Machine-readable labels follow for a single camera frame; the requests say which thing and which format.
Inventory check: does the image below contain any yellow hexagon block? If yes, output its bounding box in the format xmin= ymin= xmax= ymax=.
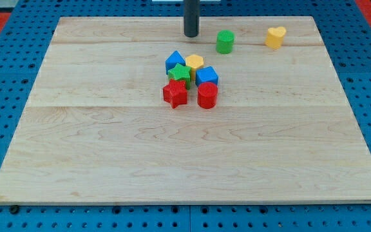
xmin=185 ymin=54 xmax=204 ymax=81

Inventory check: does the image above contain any red star block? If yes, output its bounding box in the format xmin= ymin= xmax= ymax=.
xmin=162 ymin=79 xmax=187 ymax=108

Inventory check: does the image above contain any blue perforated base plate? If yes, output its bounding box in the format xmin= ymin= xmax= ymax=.
xmin=0 ymin=1 xmax=371 ymax=231

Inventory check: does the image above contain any green star block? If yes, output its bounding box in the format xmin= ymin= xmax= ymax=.
xmin=168 ymin=63 xmax=191 ymax=90

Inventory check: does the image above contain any blue triangular block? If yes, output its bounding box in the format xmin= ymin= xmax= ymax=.
xmin=165 ymin=50 xmax=186 ymax=74

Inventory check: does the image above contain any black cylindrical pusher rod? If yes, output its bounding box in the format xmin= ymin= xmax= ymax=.
xmin=184 ymin=0 xmax=200 ymax=37

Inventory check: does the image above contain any red cylinder block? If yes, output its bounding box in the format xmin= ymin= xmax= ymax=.
xmin=197 ymin=82 xmax=218 ymax=109

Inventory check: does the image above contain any yellow heart block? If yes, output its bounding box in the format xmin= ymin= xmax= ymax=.
xmin=265 ymin=26 xmax=287 ymax=50

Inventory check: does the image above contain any blue cube block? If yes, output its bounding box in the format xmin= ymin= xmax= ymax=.
xmin=195 ymin=66 xmax=218 ymax=86

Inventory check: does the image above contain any green cylinder block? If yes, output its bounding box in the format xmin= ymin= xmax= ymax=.
xmin=216 ymin=30 xmax=234 ymax=54

